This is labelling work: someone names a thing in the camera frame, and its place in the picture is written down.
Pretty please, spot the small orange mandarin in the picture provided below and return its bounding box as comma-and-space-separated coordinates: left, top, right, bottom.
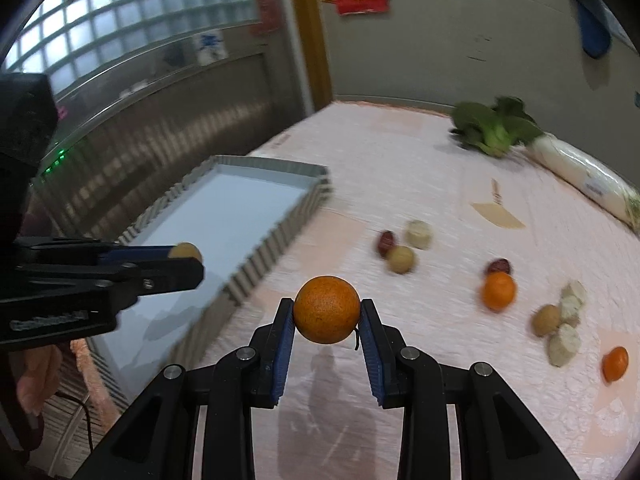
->
480, 272, 518, 312
601, 346, 629, 384

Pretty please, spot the pale chunk upper right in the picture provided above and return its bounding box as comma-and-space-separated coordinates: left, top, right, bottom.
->
561, 280, 588, 306

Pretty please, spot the grey fluted rectangular tray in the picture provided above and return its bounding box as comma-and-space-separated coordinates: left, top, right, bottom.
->
87, 156, 331, 410

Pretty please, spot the pink white lace tablecloth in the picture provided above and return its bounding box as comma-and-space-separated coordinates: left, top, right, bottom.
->
204, 103, 639, 479

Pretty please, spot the green bok choy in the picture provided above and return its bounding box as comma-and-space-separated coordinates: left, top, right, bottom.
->
449, 96, 544, 158

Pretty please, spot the tan longan fruit right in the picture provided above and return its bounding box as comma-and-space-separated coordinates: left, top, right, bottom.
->
530, 304, 561, 337

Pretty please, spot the red jujube date left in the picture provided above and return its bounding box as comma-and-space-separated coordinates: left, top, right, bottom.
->
376, 231, 397, 259

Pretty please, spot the blue object on wall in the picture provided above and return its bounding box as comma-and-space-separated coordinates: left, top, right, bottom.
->
574, 0, 612, 60

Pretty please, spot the red jujube date right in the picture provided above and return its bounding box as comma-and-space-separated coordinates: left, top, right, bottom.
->
485, 258, 512, 275

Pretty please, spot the orange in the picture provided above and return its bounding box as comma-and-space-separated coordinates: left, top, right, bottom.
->
293, 275, 360, 344

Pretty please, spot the red jujube date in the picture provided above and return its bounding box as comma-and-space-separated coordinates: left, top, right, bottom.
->
376, 231, 397, 259
485, 258, 512, 275

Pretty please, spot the white daikon radish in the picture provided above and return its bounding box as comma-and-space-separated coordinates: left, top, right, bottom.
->
527, 134, 639, 235

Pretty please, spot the tan paper tag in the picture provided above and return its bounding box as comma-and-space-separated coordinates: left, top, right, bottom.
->
471, 179, 525, 230

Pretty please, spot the tan longan fruit centre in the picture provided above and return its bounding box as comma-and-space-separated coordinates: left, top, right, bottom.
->
386, 245, 416, 274

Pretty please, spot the person's hand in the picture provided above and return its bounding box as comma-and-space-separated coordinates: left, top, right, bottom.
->
16, 346, 62, 416

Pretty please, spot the small orange mandarin right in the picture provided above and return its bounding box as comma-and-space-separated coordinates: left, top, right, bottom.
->
601, 346, 629, 384

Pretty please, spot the glass block window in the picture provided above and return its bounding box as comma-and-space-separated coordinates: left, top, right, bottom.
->
1, 0, 256, 94

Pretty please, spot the small orange mandarin centre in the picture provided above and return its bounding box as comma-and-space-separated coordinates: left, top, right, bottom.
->
480, 272, 518, 312

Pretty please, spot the pale chunk lower right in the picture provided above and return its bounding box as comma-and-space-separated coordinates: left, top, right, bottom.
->
547, 324, 582, 367

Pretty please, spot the small tan longan fruit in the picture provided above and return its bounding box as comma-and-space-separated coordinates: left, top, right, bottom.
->
168, 242, 203, 262

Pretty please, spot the pale corn-like chunk centre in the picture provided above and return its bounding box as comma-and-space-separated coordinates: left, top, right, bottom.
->
405, 220, 434, 250

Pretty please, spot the pale chunk middle right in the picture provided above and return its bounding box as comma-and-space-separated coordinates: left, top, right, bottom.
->
559, 295, 582, 327

